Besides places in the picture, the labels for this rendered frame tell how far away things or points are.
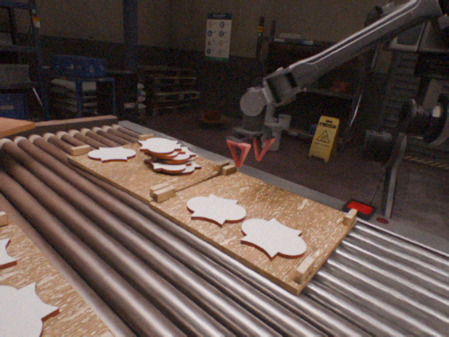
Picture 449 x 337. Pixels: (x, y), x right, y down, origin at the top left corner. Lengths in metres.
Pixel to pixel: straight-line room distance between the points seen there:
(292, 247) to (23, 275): 0.48
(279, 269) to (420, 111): 0.97
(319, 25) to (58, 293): 5.44
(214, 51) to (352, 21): 2.71
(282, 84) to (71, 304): 0.61
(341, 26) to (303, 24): 0.64
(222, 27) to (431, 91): 5.46
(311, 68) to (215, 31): 5.90
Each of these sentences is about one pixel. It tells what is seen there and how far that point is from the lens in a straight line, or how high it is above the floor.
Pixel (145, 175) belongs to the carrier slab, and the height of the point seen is 0.94.
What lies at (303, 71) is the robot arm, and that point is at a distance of 0.75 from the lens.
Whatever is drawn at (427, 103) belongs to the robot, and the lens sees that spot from 1.39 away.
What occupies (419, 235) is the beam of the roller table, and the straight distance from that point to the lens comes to 0.92.
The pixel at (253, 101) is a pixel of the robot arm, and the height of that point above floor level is 1.20.
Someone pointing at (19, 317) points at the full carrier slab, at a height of 0.95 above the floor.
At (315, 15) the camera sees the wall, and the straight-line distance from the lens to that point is 5.71.
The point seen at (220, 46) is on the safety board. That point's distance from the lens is 6.51.
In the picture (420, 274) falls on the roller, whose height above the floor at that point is 0.92.
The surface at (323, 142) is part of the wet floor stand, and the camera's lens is 4.35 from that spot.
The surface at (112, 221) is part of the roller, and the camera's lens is 0.73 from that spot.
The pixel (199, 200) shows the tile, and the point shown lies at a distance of 0.75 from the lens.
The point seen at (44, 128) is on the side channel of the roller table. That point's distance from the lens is 1.43.
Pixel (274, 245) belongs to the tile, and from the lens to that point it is 0.63.
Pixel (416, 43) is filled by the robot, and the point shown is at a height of 1.40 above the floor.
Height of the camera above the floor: 1.30
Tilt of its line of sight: 21 degrees down
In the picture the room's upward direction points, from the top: 6 degrees clockwise
